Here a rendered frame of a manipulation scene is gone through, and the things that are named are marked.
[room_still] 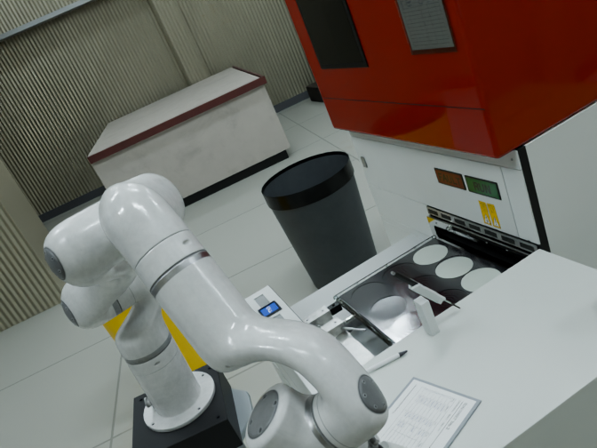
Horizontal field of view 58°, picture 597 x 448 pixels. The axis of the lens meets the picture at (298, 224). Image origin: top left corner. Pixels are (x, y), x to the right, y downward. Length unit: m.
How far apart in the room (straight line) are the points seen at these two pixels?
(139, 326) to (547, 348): 0.85
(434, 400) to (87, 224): 0.67
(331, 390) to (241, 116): 5.59
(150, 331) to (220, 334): 0.63
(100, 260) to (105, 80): 8.01
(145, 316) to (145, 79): 7.63
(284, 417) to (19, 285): 4.97
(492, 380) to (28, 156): 8.52
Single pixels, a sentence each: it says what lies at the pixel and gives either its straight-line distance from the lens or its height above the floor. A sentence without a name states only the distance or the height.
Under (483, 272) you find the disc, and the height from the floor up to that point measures 0.90.
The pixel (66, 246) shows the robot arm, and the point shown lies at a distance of 0.86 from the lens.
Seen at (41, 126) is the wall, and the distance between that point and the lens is 9.04.
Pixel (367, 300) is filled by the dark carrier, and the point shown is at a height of 0.90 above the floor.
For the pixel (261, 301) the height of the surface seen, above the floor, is 0.96.
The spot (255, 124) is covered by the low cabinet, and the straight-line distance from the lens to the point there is 6.15.
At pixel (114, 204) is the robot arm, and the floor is 1.55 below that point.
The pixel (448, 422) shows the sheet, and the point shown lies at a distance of 1.02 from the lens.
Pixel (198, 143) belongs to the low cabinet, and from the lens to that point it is 6.11.
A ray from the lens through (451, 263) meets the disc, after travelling 1.52.
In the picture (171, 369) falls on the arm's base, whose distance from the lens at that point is 1.35.
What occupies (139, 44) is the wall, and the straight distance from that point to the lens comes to 8.78.
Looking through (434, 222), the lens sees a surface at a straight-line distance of 1.69.
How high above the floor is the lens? 1.71
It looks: 22 degrees down
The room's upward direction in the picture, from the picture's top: 24 degrees counter-clockwise
